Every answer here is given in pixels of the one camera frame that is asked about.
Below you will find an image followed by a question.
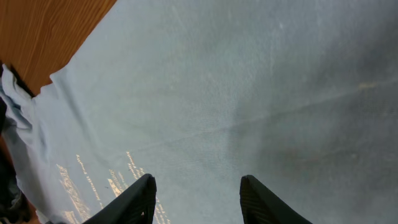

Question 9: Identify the folded black garment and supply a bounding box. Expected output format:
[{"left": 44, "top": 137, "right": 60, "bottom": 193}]
[{"left": 0, "top": 96, "right": 32, "bottom": 223}]

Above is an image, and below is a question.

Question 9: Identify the light blue printed t-shirt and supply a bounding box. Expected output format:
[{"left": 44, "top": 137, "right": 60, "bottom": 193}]
[{"left": 1, "top": 0, "right": 397, "bottom": 223}]

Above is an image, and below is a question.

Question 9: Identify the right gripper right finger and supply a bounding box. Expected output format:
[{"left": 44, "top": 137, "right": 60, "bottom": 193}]
[{"left": 239, "top": 175, "right": 312, "bottom": 224}]

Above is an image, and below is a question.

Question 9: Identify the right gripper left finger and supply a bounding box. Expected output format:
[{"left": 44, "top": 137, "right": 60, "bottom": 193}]
[{"left": 84, "top": 174, "right": 157, "bottom": 224}]

